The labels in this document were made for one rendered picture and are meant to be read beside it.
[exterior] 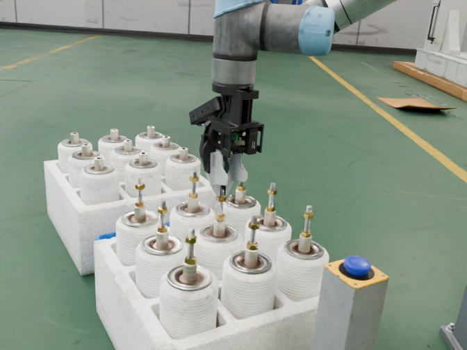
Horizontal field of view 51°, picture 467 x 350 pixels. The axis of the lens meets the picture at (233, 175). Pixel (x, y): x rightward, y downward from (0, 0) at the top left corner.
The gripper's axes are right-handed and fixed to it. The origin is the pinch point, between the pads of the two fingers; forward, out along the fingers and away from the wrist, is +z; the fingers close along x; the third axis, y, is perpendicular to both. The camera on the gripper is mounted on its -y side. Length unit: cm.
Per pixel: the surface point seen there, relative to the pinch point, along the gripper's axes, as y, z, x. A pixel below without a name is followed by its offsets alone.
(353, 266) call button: 30.7, 1.8, 3.5
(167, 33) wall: -568, 27, 284
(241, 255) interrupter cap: 10.0, 9.3, -1.3
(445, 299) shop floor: 18, 35, 59
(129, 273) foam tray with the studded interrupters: -5.5, 17.0, -16.1
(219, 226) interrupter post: 1.6, 7.3, -0.6
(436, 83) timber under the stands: -184, 31, 356
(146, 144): -61, 11, 14
